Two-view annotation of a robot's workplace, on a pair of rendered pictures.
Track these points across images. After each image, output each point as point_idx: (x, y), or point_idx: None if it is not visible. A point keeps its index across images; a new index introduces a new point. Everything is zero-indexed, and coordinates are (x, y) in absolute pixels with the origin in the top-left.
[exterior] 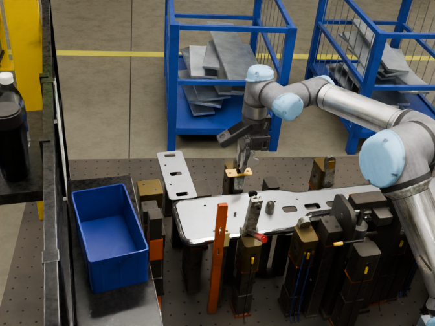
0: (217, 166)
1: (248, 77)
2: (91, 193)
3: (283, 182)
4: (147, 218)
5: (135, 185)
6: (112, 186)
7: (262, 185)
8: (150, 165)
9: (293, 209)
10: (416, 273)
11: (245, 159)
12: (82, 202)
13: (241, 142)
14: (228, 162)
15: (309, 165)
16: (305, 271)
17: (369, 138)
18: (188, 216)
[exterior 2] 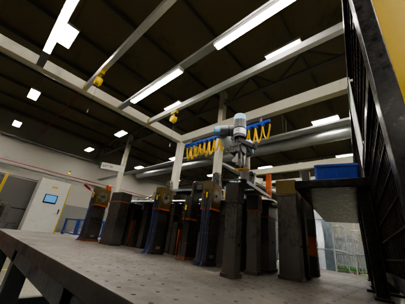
0: (90, 263)
1: (245, 117)
2: (341, 167)
3: (94, 251)
4: (309, 175)
5: (232, 295)
6: (323, 165)
7: (192, 204)
8: (153, 292)
9: (134, 253)
10: None
11: (246, 158)
12: (351, 173)
13: (244, 150)
14: (210, 182)
15: (48, 245)
16: None
17: (251, 140)
18: (268, 201)
